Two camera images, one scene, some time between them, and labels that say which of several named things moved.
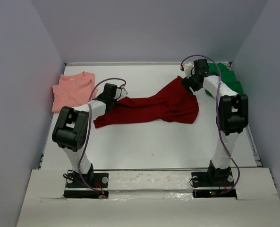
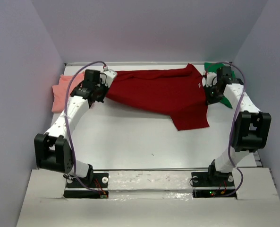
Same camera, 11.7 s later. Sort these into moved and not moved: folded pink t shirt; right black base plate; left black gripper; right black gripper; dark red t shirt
Moved: right black gripper; dark red t shirt; left black gripper
Not moved: right black base plate; folded pink t shirt
